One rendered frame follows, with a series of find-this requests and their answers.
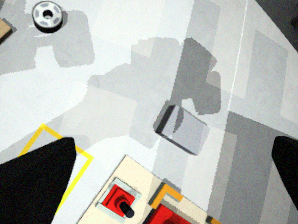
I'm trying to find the yellow tape outline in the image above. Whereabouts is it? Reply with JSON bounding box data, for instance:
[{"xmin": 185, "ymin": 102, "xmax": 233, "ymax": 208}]
[{"xmin": 19, "ymin": 124, "xmax": 94, "ymax": 213}]

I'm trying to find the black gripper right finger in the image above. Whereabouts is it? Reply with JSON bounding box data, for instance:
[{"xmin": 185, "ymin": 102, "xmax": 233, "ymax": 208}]
[{"xmin": 271, "ymin": 136, "xmax": 298, "ymax": 210}]

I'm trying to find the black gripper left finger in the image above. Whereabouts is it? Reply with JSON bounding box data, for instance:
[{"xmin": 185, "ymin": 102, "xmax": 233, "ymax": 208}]
[{"xmin": 0, "ymin": 137, "xmax": 77, "ymax": 224}]

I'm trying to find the white toy wheel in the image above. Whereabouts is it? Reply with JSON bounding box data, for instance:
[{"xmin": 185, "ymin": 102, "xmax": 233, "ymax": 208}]
[{"xmin": 32, "ymin": 0, "xmax": 64, "ymax": 34}]

